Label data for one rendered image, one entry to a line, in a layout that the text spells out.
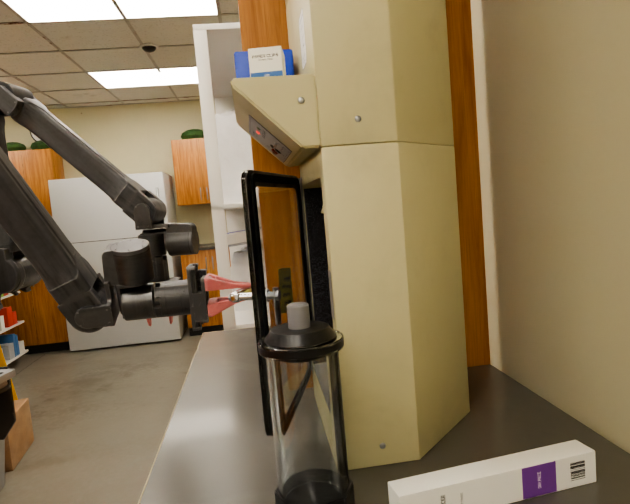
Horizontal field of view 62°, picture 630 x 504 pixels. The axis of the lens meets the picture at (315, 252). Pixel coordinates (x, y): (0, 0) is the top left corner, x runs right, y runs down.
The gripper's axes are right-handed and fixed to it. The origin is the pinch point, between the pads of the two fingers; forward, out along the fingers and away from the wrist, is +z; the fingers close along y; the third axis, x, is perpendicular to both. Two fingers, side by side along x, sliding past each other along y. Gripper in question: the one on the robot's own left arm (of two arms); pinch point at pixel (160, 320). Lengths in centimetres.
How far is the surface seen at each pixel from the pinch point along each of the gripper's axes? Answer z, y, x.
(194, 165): -77, -34, 476
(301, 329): -8, 27, -55
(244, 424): 16.2, 17.5, -24.0
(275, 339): -7, 24, -56
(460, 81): -47, 69, -9
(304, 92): -38, 31, -46
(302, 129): -33, 30, -46
